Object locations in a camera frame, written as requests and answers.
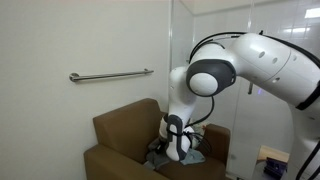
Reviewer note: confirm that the light blue cloth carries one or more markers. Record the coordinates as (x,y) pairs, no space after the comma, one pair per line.
(193,157)

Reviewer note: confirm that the steel wall grab bar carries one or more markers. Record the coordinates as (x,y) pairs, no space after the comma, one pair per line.
(75,77)

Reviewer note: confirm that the dark grey towel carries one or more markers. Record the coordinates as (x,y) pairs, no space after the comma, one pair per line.
(156,156)

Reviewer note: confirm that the dark blue box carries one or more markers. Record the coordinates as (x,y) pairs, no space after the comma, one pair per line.
(275,168)

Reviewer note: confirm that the brown leather armchair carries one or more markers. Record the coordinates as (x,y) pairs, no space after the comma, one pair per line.
(123,137)

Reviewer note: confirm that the wooden stool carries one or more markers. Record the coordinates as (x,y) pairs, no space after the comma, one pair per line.
(266,152)

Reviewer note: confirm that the steel glass door handle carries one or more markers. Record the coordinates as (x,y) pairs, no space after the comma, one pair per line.
(250,89)

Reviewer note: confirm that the white patterned cloth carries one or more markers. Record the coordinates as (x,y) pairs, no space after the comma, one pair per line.
(199,126)

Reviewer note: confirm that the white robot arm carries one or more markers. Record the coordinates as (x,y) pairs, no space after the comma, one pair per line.
(281,68)

